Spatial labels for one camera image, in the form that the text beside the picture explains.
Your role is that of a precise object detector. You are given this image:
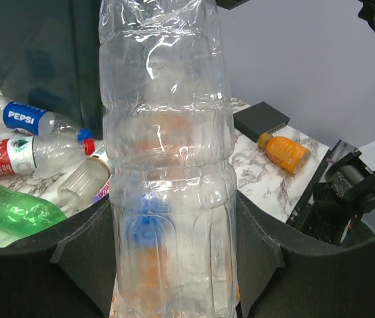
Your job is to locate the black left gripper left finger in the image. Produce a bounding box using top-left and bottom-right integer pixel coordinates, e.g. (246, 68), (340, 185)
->
(0, 198), (116, 317)

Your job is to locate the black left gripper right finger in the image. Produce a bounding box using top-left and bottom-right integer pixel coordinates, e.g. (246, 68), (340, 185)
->
(236, 193), (375, 317)

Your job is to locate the red label water bottle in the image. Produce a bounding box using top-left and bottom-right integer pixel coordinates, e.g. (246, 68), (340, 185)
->
(0, 136), (95, 176)

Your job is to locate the clear crushed bottle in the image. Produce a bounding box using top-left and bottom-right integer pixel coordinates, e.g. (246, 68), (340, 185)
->
(99, 1), (237, 317)

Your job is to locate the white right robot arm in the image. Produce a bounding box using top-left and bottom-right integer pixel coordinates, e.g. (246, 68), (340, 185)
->
(288, 1), (375, 248)

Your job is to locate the pepsi bottle beside bin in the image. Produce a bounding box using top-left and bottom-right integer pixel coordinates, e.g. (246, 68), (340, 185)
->
(3, 101), (93, 142)

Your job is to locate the dark green plastic bin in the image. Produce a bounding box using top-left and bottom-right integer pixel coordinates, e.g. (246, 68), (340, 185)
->
(0, 1), (104, 139)

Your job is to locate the purple label clear bottle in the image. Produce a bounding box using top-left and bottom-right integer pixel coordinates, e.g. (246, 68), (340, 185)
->
(93, 178), (111, 203)

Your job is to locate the green cap tea bottle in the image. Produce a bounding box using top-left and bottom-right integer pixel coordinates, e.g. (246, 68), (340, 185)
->
(57, 144), (111, 211)

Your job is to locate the green plastic bottle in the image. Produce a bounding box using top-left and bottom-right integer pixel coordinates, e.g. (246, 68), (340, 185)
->
(0, 185), (66, 237)

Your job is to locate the orange juice bottle right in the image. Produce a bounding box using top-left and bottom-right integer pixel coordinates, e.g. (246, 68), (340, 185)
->
(257, 132), (311, 174)

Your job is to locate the large orange label bottle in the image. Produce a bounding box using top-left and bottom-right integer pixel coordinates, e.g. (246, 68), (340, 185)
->
(128, 114), (191, 317)

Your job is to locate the black network switch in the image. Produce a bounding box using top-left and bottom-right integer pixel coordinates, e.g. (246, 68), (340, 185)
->
(234, 102), (290, 142)

